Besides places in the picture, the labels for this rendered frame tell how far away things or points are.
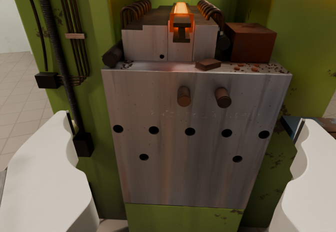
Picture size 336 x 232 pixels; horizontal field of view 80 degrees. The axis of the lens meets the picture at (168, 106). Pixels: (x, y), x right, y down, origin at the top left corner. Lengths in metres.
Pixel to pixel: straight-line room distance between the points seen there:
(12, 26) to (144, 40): 4.05
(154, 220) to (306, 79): 0.66
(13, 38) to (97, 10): 3.91
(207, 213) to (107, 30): 0.63
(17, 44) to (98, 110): 3.83
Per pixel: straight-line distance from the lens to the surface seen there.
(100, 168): 0.94
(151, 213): 0.75
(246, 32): 0.47
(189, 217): 0.76
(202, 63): 0.42
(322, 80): 0.76
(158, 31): 0.45
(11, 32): 4.47
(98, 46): 0.64
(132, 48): 0.46
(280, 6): 0.63
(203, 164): 0.56
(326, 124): 0.65
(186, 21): 0.35
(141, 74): 0.42
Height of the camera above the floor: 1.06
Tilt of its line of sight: 31 degrees down
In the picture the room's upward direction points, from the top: 1 degrees clockwise
